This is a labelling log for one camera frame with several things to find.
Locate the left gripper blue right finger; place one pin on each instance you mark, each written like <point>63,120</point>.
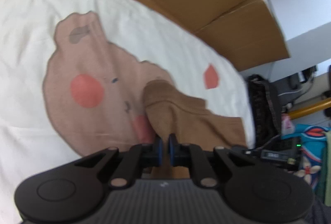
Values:
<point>179,153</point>

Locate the gold round table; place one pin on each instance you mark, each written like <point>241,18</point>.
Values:
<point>305,111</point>

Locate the brown printed t-shirt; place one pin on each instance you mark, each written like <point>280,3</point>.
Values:
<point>171,112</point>

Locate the black bag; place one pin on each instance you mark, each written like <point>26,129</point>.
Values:
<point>292,87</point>

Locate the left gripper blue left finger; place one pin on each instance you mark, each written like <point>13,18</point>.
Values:
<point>153,152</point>

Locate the folded black garment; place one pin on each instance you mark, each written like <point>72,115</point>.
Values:
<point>266,109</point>

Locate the cream bear print bedsheet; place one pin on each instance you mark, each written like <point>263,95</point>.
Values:
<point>72,73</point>

